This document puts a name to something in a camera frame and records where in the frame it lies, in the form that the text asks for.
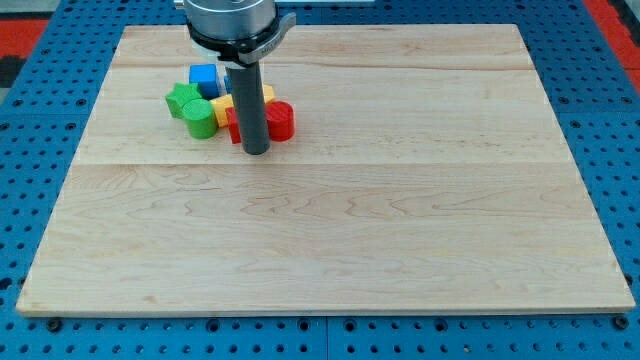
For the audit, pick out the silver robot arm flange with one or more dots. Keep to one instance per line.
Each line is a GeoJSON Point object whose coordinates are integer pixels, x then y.
{"type": "Point", "coordinates": [236, 33]}

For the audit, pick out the red cylinder block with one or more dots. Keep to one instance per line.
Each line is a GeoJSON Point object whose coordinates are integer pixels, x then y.
{"type": "Point", "coordinates": [280, 120]}

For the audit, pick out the light wooden board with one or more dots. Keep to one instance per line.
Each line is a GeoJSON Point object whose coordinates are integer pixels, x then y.
{"type": "Point", "coordinates": [427, 175]}

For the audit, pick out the red flat block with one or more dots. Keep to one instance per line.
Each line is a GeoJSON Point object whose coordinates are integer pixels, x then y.
{"type": "Point", "coordinates": [233, 125]}

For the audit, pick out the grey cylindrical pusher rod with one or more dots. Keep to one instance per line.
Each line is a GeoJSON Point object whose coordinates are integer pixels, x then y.
{"type": "Point", "coordinates": [250, 108]}

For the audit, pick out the yellow block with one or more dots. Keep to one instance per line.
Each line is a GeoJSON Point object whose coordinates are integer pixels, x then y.
{"type": "Point", "coordinates": [220, 104]}

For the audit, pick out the small blue block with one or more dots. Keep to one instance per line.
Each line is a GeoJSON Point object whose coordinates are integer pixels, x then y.
{"type": "Point", "coordinates": [227, 84]}

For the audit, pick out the green cylinder block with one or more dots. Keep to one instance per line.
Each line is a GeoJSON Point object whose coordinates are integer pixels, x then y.
{"type": "Point", "coordinates": [199, 118]}

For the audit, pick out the blue cube block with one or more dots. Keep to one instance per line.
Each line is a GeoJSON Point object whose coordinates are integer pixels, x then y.
{"type": "Point", "coordinates": [206, 77]}

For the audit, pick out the green star block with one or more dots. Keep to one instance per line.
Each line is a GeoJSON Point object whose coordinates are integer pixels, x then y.
{"type": "Point", "coordinates": [179, 96]}

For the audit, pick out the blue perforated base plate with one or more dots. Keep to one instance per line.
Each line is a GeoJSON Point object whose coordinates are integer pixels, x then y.
{"type": "Point", "coordinates": [590, 88]}

